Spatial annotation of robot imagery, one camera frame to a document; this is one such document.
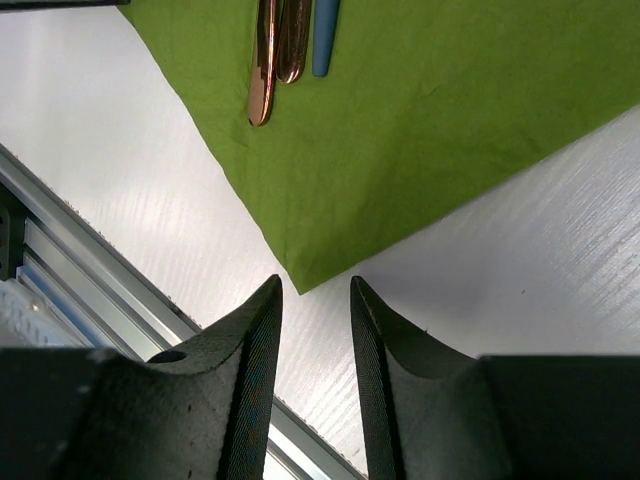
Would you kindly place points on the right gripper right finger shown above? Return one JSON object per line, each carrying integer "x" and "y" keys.
{"x": 431, "y": 412}

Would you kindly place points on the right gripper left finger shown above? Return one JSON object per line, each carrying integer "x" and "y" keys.
{"x": 199, "y": 410}

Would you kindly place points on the green paper napkin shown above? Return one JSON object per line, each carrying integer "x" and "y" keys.
{"x": 427, "y": 104}

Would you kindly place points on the copper fork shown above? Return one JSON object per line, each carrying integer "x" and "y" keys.
{"x": 293, "y": 40}

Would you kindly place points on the aluminium front rail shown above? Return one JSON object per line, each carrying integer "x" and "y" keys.
{"x": 89, "y": 287}

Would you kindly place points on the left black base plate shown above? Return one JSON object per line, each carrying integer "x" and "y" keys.
{"x": 6, "y": 234}

